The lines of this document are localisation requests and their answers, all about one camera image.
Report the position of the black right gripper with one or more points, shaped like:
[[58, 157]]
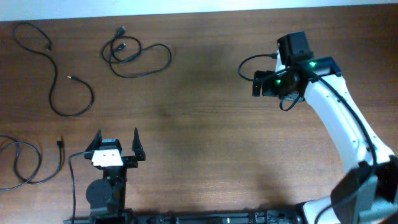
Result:
[[265, 89]]

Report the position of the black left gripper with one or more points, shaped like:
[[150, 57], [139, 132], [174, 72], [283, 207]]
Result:
[[131, 162]]

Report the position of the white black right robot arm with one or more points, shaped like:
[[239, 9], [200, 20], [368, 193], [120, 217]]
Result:
[[368, 190]]

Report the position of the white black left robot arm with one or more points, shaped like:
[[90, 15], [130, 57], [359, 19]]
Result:
[[107, 195]]

